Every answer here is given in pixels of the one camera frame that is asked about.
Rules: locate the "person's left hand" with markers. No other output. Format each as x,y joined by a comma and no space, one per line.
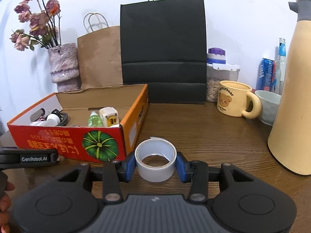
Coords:
4,202

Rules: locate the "blue drink can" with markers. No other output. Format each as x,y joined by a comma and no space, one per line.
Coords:
266,74

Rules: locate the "white power adapter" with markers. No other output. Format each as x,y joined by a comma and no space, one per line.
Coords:
108,116

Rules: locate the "red cardboard box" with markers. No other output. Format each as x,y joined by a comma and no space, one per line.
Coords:
60,143

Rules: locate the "white tape roll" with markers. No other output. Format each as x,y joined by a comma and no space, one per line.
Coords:
155,173

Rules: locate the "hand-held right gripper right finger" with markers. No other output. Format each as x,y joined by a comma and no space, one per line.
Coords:
181,167

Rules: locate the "cream thermos jug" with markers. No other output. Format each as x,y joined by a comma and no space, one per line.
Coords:
294,102

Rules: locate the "pale grey bowl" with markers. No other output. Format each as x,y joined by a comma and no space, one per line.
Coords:
268,106

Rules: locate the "brown paper bag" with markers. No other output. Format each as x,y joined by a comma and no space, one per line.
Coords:
99,58

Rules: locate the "dried pink flowers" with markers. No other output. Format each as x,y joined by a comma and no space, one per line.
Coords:
36,19

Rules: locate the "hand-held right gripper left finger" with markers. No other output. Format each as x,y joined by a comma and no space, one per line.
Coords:
130,167

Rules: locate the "white spray bottle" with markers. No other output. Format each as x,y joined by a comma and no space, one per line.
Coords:
52,120

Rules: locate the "purple capped white jar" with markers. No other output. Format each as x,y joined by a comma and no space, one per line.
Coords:
216,54

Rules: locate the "clear container of nuts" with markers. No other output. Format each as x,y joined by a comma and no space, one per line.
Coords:
212,87

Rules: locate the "green spray bottle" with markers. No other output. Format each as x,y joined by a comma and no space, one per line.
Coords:
95,120

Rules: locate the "mottled purple vase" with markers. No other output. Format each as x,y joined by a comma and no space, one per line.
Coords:
63,65

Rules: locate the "glass bottle blue label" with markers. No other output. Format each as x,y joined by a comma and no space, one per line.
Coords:
281,60

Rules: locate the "black paper bag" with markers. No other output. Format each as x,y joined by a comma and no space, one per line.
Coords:
162,41

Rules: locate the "yellow bear mug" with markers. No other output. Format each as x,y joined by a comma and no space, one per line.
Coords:
233,99

